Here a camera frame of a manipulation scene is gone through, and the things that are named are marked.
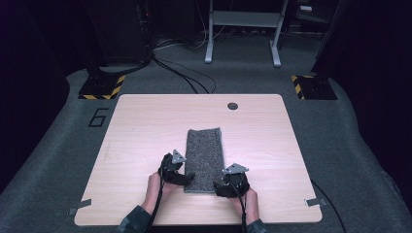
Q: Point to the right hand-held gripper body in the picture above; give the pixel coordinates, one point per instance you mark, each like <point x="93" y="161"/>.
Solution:
<point x="238" y="183"/>

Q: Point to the grey tape strip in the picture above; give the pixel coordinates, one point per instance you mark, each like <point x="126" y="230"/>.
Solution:
<point x="315" y="202"/>
<point x="80" y="206"/>

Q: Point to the small white box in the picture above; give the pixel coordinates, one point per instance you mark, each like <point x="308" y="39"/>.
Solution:
<point x="305" y="8"/>

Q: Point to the white desk frame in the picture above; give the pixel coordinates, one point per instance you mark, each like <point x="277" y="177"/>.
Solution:
<point x="243" y="18"/>

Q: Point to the black cabinet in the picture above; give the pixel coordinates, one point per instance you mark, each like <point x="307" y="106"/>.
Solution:
<point x="120" y="29"/>

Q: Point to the person's right hand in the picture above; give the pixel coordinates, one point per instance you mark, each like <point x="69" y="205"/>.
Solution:
<point x="251" y="204"/>

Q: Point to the black hazard-striped stand base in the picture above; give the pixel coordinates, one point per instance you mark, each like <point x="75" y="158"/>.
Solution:
<point x="315" y="88"/>
<point x="100" y="87"/>

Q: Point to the grey cloth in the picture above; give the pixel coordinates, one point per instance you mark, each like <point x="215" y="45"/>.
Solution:
<point x="204" y="158"/>

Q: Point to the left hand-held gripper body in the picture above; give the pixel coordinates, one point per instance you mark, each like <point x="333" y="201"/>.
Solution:
<point x="170" y="166"/>

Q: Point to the person's left hand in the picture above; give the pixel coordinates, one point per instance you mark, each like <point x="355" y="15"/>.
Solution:
<point x="158" y="191"/>

